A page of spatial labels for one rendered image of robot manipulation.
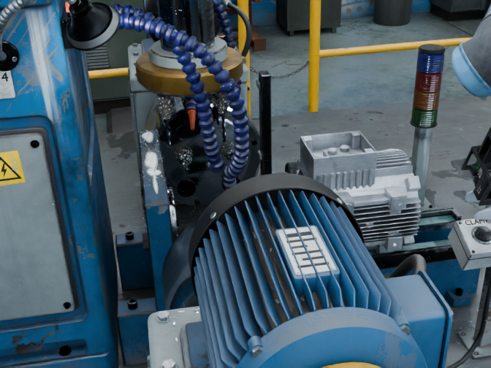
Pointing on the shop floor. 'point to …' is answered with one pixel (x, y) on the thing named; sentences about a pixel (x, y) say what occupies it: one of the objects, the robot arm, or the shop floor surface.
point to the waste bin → (392, 12)
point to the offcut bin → (286, 18)
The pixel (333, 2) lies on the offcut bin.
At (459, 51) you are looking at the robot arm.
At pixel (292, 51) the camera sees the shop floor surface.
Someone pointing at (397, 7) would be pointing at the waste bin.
